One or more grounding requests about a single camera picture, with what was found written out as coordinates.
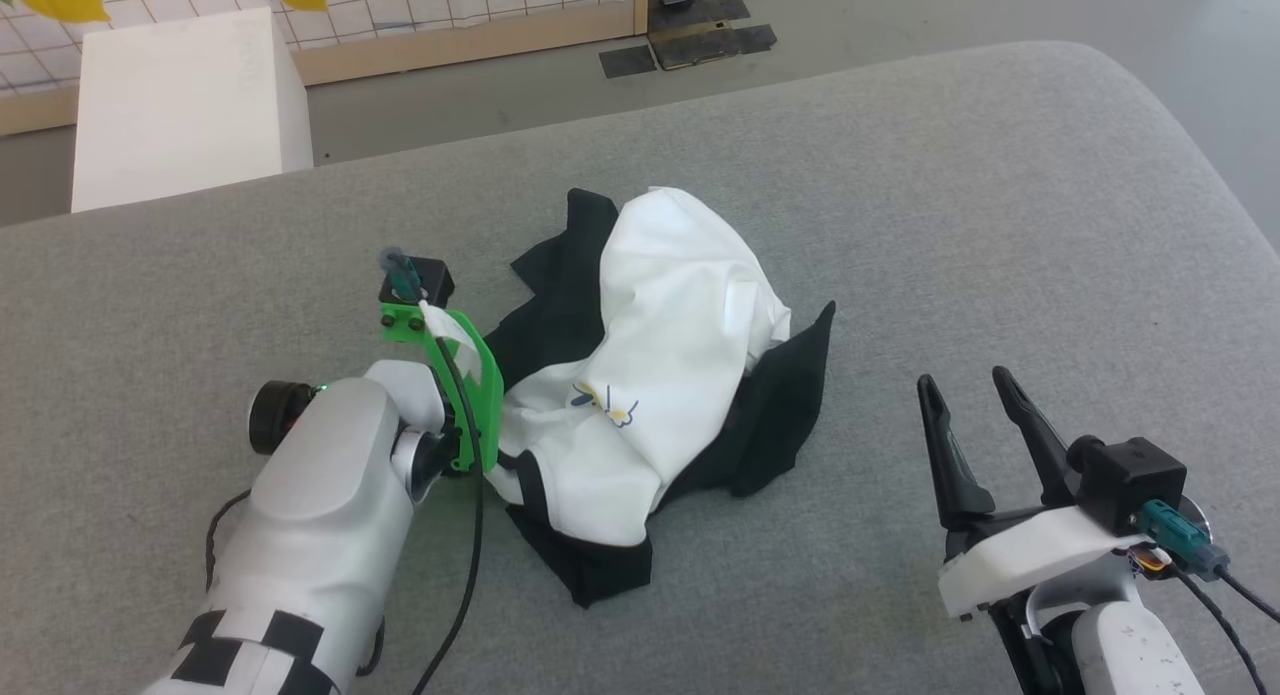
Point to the grey fabric sofa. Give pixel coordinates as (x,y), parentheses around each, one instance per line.
(900,225)

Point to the teal right camera connector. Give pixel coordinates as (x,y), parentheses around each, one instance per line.
(1180,540)

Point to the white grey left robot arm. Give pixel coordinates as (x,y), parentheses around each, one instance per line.
(320,495)

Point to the lemon print grid panel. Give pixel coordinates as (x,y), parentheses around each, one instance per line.
(450,0)

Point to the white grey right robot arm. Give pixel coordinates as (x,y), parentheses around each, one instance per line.
(1120,645)

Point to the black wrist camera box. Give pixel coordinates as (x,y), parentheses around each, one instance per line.
(428,278)
(1130,480)

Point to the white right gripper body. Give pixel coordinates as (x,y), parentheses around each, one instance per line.
(1030,555)

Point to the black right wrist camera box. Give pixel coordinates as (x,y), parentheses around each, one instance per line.
(1130,480)

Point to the teal camera connector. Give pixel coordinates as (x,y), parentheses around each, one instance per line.
(1180,540)
(400,267)

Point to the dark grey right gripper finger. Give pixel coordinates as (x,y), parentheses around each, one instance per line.
(1035,435)
(950,455)

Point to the white box pedestal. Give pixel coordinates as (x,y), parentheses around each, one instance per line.
(180,115)

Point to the teal left camera connector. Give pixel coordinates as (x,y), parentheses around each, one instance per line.
(400,267)

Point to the small black tape patch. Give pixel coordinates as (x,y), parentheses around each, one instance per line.
(628,62)

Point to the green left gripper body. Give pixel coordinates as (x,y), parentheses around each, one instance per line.
(485,395)

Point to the white black long-sleeve shirt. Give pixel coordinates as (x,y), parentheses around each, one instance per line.
(670,355)

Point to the light wooden panel frame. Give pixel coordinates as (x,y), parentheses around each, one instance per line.
(450,50)

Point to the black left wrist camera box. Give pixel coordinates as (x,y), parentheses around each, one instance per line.
(428,278)

